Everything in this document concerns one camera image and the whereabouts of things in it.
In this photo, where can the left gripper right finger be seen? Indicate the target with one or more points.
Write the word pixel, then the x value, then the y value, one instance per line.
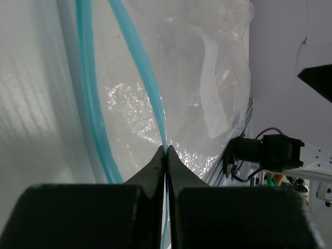
pixel 202 216

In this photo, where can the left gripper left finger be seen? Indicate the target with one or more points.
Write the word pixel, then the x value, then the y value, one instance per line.
pixel 127 215

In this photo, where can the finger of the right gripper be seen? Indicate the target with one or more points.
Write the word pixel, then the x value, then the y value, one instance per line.
pixel 319 79

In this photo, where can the clear zip top bag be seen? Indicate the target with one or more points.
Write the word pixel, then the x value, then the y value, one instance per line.
pixel 154 74

